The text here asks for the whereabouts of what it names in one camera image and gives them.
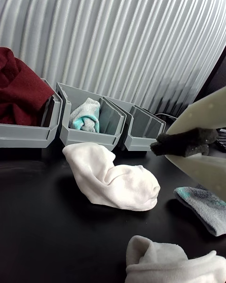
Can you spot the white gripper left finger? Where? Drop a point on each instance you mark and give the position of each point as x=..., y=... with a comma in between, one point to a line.
x=202, y=115

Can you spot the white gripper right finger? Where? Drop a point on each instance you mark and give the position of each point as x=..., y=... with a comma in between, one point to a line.
x=207, y=172

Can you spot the grey and teal sock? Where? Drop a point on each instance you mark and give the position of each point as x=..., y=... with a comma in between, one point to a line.
x=87, y=115
x=204, y=210

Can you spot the white sock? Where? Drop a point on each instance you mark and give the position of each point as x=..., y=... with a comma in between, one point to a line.
x=164, y=264
x=113, y=184

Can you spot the grey plastic storage bin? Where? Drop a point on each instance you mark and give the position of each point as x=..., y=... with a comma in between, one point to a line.
x=28, y=136
x=89, y=138
x=139, y=143

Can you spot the maroon cloth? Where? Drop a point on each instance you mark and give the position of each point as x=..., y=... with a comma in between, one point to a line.
x=21, y=92

